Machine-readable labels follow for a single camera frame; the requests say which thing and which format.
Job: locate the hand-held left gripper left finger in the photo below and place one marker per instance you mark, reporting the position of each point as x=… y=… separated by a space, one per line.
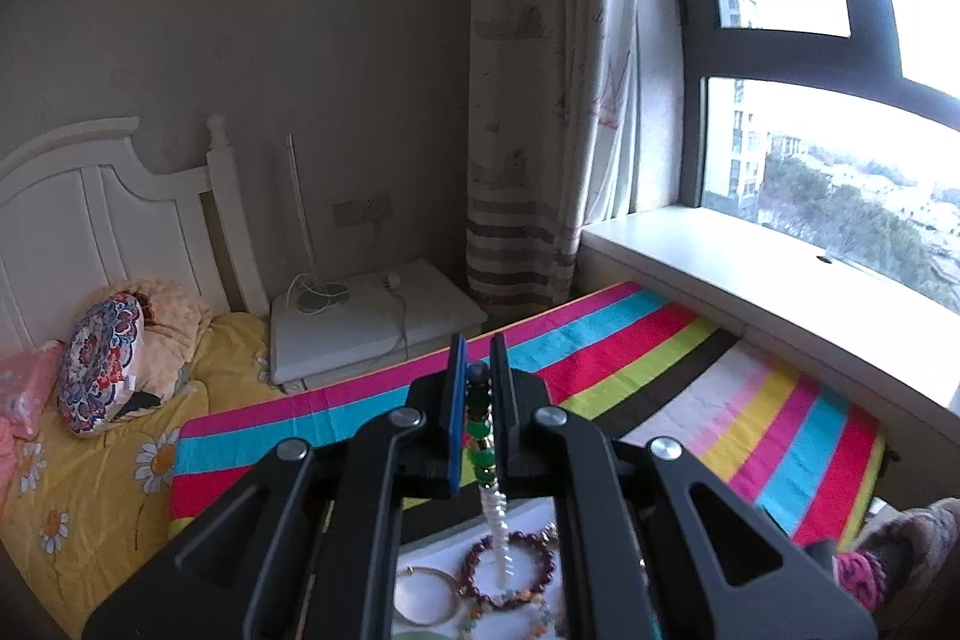
x=455 y=400

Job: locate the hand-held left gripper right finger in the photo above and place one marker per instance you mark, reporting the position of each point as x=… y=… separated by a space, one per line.
x=501 y=400

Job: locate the grey shallow tray box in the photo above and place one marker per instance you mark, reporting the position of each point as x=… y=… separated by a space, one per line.
x=435 y=554

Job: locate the thin silver bangle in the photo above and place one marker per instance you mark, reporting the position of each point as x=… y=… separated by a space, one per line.
x=420 y=570

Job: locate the green jade bangle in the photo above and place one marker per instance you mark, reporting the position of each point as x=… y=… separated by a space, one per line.
x=420 y=635

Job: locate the white nightstand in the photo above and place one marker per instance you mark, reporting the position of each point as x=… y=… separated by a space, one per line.
x=360 y=325

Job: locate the striped colourful cloth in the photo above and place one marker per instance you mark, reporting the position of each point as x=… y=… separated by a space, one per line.
x=675 y=385

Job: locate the white windowsill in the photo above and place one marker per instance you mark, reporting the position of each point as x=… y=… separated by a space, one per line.
x=750 y=265

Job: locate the peach fluffy pillow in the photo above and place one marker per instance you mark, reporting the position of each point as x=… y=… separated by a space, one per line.
x=172 y=325

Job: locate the beige patterned curtain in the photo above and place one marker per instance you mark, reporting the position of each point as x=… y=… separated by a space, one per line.
x=517 y=85

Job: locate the dark cloth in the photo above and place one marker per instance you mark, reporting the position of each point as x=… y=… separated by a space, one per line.
x=135 y=404

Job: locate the round patterned cushion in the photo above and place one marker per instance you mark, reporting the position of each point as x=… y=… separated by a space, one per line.
x=97 y=362

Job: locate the yellow floral bedsheet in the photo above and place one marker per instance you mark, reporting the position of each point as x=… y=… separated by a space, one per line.
x=97 y=497

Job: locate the white wooden headboard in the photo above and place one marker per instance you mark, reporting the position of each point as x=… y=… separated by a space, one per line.
x=112 y=212

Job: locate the white sheer curtain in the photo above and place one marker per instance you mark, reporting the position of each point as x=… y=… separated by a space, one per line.
x=622 y=10

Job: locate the pink cloth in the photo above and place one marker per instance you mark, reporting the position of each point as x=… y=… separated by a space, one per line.
x=22 y=385

